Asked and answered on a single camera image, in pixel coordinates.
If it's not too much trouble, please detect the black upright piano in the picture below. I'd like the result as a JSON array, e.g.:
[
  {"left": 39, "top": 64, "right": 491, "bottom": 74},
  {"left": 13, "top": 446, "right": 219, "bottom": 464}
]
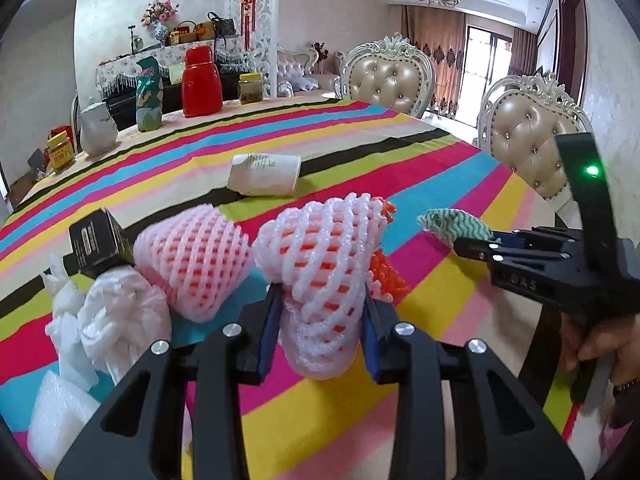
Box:
[{"left": 100, "top": 67, "right": 241, "bottom": 131}]

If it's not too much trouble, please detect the white lattice screen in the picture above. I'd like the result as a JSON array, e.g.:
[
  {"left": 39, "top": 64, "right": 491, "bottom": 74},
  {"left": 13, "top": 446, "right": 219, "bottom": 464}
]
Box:
[{"left": 225, "top": 0, "right": 281, "bottom": 98}]

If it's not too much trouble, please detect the brown patterned curtain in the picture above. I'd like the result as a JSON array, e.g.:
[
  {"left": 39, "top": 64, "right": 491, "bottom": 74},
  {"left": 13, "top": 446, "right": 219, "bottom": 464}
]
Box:
[{"left": 400, "top": 5, "right": 468, "bottom": 121}]

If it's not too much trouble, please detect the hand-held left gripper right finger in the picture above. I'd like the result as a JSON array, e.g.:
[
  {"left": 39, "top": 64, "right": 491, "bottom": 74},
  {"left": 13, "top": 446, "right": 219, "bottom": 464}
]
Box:
[{"left": 362, "top": 292, "right": 586, "bottom": 480}]

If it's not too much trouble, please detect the crumpled white tissue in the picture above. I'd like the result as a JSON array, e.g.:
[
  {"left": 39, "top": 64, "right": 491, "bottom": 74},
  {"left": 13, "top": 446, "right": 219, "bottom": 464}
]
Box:
[{"left": 42, "top": 255, "right": 101, "bottom": 391}]

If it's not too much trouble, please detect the small printed cardboard box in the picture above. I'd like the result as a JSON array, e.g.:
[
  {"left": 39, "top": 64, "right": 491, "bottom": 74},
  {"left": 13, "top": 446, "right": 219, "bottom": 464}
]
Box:
[{"left": 68, "top": 206, "right": 137, "bottom": 278}]

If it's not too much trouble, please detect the dark plain curtain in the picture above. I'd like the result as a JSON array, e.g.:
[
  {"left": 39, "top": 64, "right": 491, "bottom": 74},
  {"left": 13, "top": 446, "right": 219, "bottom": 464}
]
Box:
[{"left": 507, "top": 27, "right": 538, "bottom": 78}]

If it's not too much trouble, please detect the pink tufted sofa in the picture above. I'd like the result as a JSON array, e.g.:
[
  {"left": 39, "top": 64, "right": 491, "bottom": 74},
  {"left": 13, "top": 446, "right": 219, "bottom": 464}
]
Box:
[{"left": 276, "top": 42, "right": 346, "bottom": 98}]

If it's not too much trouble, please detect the dark wooden door frame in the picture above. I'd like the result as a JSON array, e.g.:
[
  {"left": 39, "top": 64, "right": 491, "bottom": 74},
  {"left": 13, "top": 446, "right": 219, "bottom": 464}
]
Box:
[{"left": 537, "top": 0, "right": 588, "bottom": 111}]

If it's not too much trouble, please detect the yellow label glass jar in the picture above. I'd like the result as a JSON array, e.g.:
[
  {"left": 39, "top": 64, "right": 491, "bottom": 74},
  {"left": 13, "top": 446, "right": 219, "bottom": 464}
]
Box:
[{"left": 46, "top": 132, "right": 76, "bottom": 175}]

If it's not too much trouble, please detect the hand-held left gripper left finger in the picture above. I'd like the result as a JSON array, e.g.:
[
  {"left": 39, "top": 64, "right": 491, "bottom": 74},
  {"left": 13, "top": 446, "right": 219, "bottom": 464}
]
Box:
[{"left": 54, "top": 285, "right": 286, "bottom": 480}]

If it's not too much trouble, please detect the red thermos jug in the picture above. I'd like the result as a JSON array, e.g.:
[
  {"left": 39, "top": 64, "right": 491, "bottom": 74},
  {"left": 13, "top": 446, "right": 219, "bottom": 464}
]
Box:
[{"left": 181, "top": 45, "right": 224, "bottom": 118}]

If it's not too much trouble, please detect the blue white vase with flowers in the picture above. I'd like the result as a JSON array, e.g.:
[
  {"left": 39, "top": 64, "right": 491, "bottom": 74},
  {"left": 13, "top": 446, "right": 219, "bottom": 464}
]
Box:
[{"left": 141, "top": 0, "right": 180, "bottom": 45}]

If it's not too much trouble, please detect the white bubble wrap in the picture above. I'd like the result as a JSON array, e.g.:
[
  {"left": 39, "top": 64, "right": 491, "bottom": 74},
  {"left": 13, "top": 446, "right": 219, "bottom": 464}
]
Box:
[{"left": 27, "top": 370, "right": 103, "bottom": 473}]

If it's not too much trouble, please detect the dark content glass jar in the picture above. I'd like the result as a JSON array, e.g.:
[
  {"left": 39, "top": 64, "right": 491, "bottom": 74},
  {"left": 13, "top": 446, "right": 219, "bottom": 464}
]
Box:
[{"left": 238, "top": 73, "right": 264, "bottom": 106}]

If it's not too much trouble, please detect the green white knitted cloth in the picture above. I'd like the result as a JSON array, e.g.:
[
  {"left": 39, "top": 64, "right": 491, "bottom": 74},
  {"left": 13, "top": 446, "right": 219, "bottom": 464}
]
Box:
[{"left": 417, "top": 208, "right": 496, "bottom": 246}]

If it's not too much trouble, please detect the person's right hand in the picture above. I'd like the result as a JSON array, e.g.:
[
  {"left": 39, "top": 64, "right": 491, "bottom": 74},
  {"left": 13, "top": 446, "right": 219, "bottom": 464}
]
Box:
[{"left": 557, "top": 312, "right": 640, "bottom": 390}]

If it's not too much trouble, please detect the window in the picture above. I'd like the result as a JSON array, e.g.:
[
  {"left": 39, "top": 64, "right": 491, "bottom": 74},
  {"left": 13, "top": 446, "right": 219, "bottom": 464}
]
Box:
[{"left": 462, "top": 25, "right": 516, "bottom": 126}]

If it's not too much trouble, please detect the dark handbag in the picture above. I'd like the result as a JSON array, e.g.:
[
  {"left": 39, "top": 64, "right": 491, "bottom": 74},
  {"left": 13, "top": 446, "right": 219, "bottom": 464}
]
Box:
[{"left": 207, "top": 11, "right": 236, "bottom": 37}]

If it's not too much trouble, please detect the white plastic bag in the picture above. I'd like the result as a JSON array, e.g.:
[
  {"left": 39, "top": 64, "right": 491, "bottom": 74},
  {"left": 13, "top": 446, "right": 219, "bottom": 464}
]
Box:
[{"left": 77, "top": 265, "right": 173, "bottom": 386}]

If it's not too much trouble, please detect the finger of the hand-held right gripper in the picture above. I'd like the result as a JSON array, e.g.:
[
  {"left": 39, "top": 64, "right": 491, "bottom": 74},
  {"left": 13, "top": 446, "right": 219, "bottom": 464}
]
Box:
[
  {"left": 452, "top": 236, "right": 568, "bottom": 272},
  {"left": 491, "top": 228, "right": 582, "bottom": 255}
]

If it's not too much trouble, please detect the fruit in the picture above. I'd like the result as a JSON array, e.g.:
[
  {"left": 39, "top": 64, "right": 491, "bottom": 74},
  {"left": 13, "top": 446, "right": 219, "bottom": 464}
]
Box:
[{"left": 132, "top": 207, "right": 251, "bottom": 323}]

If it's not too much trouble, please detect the white ceramic jug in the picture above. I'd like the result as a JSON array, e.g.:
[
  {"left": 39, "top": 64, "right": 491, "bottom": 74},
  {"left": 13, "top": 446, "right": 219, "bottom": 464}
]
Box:
[{"left": 77, "top": 101, "right": 120, "bottom": 157}]

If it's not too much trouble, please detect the white paper cup green print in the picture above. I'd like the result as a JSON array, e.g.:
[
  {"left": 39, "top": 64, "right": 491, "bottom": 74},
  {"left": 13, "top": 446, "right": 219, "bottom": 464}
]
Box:
[{"left": 227, "top": 152, "right": 302, "bottom": 197}]

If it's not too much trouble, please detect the tufted beige ornate chair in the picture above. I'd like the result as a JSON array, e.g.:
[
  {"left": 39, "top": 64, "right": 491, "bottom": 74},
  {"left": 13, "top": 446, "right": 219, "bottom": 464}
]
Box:
[
  {"left": 340, "top": 32, "right": 437, "bottom": 118},
  {"left": 477, "top": 74, "right": 593, "bottom": 211}
]

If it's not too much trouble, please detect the striped colourful tablecloth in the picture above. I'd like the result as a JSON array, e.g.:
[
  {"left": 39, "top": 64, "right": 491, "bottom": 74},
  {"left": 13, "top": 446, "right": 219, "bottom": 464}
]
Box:
[{"left": 0, "top": 97, "right": 581, "bottom": 480}]

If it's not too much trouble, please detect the green patterned vase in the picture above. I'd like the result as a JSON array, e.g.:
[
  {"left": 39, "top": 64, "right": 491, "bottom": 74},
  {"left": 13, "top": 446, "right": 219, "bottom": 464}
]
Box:
[{"left": 136, "top": 57, "right": 163, "bottom": 133}]

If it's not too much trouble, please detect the floral lace piano cover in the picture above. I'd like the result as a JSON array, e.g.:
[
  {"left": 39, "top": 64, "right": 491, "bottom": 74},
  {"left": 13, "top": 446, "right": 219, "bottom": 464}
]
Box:
[{"left": 96, "top": 35, "right": 261, "bottom": 91}]

